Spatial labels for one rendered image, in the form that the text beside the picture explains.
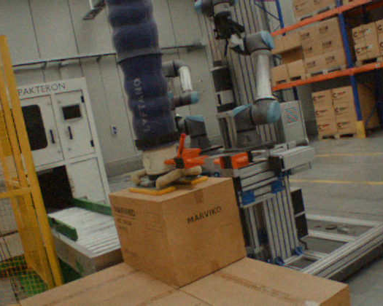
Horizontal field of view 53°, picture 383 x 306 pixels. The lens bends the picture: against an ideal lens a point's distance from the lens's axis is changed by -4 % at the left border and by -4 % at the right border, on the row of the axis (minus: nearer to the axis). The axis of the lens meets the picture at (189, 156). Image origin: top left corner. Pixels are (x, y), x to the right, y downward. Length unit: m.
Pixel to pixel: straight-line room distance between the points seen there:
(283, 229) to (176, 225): 1.10
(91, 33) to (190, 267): 10.81
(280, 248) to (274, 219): 0.20
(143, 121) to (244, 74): 0.83
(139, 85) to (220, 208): 0.69
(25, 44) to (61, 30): 1.10
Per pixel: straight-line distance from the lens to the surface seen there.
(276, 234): 2.67
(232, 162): 1.48
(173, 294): 1.79
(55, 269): 3.12
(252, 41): 2.35
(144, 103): 1.94
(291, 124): 2.68
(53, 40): 11.87
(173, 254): 1.78
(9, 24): 11.77
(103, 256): 2.37
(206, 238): 1.87
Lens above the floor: 1.27
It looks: 6 degrees down
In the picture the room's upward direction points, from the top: 12 degrees counter-clockwise
